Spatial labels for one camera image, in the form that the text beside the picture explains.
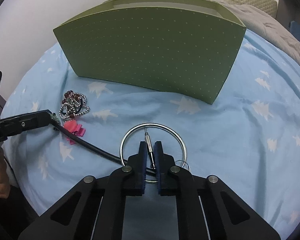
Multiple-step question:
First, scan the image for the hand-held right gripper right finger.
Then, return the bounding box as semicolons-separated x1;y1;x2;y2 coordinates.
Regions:
155;141;282;240

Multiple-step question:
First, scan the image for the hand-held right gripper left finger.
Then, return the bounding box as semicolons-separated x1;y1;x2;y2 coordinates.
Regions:
17;141;147;240

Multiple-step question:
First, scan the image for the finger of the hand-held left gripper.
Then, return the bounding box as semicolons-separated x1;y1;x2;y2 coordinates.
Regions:
0;109;60;138

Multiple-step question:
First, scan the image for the small silver key ring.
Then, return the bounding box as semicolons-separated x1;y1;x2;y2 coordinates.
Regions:
176;160;191;172

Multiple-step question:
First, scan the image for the large silver ring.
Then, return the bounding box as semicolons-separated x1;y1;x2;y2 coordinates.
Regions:
120;124;187;185

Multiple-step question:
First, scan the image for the pink hair bow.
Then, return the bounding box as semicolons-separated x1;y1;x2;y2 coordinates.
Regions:
64;120;87;146

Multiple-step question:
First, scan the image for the silver bead bracelet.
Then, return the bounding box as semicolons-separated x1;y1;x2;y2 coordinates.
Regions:
59;95;91;119

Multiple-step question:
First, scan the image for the black cord necklace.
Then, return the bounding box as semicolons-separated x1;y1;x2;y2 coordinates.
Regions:
51;127;157;178

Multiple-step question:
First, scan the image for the green cardboard box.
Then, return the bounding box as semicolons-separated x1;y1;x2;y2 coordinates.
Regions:
52;0;247;105

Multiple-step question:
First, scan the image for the person's left hand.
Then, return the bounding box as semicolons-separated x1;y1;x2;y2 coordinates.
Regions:
0;155;11;198

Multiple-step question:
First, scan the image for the grey duvet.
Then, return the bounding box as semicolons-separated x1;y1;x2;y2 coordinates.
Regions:
197;0;300;72

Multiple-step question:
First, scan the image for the blue chair back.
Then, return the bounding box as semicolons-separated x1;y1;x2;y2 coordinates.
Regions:
289;20;300;43

